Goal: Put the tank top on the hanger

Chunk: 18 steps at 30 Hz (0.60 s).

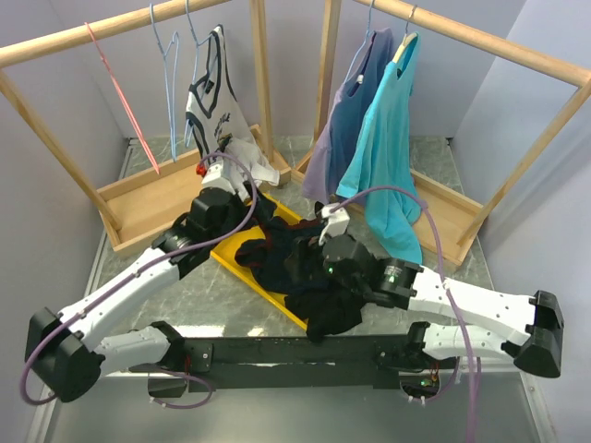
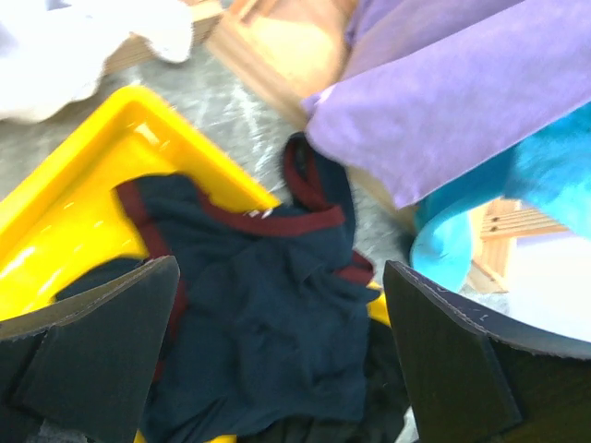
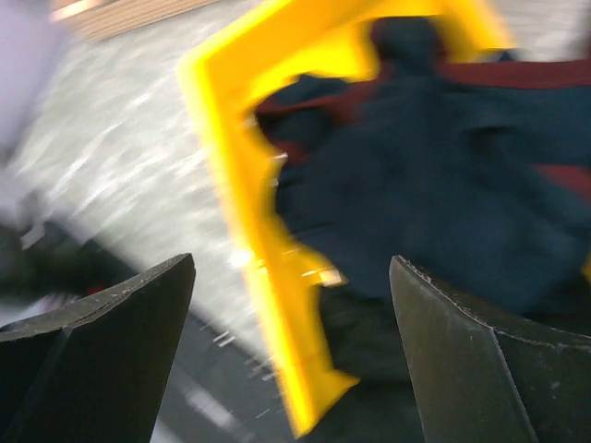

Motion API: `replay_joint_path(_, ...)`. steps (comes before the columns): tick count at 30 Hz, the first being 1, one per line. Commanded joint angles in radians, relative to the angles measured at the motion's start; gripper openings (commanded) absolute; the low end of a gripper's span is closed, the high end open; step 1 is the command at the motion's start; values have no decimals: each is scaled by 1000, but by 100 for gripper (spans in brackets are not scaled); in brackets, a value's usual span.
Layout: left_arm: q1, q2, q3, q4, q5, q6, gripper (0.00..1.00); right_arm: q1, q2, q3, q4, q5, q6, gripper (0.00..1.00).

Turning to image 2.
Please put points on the purple hanging shirt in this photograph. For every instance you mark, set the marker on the purple hanging shirt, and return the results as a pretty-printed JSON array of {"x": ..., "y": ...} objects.
[{"x": 432, "y": 89}]

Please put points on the turquoise hanging shirt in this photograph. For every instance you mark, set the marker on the turquoise hanging shirt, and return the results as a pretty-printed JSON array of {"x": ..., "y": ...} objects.
[{"x": 549, "y": 170}]

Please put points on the yellow plastic tray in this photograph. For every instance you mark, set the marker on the yellow plastic tray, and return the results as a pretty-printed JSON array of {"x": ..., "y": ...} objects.
[{"x": 63, "y": 230}]

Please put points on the navy maroon-trimmed tank top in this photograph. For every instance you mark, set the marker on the navy maroon-trimmed tank top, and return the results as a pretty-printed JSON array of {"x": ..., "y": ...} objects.
[{"x": 270, "y": 317}]

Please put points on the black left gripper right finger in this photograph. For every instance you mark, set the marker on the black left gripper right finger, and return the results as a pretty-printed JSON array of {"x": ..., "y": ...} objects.
[{"x": 475, "y": 375}]

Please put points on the white grey hanging tank top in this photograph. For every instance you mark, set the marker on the white grey hanging tank top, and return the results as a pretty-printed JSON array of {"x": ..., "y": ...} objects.
[{"x": 54, "y": 53}]

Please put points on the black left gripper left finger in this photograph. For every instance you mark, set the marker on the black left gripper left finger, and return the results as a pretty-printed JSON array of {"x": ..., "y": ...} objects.
[{"x": 86, "y": 363}]

